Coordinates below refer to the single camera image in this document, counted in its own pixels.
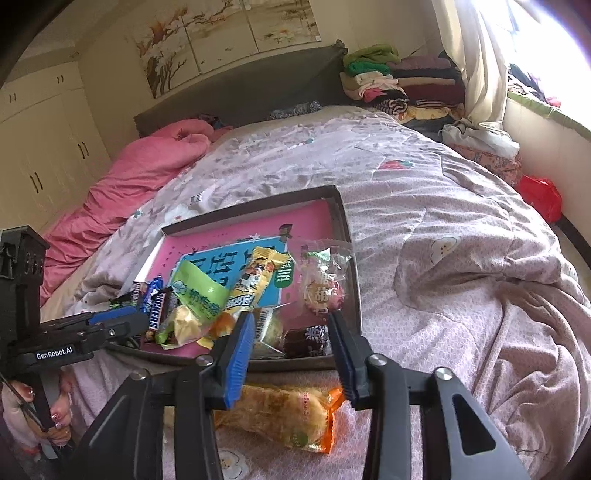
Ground small dark brown candy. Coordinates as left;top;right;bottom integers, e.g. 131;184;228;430
283;325;334;357

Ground pile of folded clothes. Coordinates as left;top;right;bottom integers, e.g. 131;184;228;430
341;44;467;127

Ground green windowsill cover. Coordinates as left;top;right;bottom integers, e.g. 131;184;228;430
505;90;591;139

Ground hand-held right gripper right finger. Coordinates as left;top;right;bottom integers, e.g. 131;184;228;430
325;311;532;480

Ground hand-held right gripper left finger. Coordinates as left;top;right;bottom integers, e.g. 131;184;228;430
69;311;257;480

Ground clothes on windowsill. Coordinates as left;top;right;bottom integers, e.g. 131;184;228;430
508;62;561;109

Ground cream wardrobe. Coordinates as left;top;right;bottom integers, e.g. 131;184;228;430
0;62;114;232

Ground cream curtain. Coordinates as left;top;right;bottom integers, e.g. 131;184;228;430
431;0;511;132

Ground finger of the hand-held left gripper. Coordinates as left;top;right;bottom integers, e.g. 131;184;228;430
39;302;148;329
85;318;151;344

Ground pink quilt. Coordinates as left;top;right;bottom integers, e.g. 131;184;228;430
39;119;234;305

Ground window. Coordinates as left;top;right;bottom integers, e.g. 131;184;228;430
471;0;591;112

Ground lilac floral blanket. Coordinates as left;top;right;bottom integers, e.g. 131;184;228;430
39;105;580;480

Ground red plastic bag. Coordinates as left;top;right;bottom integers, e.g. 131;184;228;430
515;174;563;224

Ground small beige cake packet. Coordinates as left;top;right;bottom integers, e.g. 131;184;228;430
252;307;287;361

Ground clear bag of sweets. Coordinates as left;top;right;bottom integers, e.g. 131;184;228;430
298;237;354;317

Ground person's left hand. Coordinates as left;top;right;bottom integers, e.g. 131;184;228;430
21;371;75;446

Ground long yellow snack packet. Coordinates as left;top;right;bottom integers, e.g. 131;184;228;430
224;246;296;315

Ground shallow grey cardboard tray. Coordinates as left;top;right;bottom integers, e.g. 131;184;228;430
104;185;363;374

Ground pink floral cloth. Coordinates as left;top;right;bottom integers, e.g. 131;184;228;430
450;143;525;188

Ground white cloth bundle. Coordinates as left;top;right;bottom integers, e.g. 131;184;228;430
438;121;520;158

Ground orange-ended snack packet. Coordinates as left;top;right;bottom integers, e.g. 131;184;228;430
212;383;346;455

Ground grey bed headboard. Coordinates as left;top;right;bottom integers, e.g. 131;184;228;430
134;41;349;138

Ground brown chocolate bar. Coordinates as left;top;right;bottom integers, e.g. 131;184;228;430
148;286;178;333

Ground tree painting wall panel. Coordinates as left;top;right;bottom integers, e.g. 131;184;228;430
245;0;321;52
131;14;201;99
182;0;259;75

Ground dark patterned pillow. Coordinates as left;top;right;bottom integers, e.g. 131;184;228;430
268;100;324;121

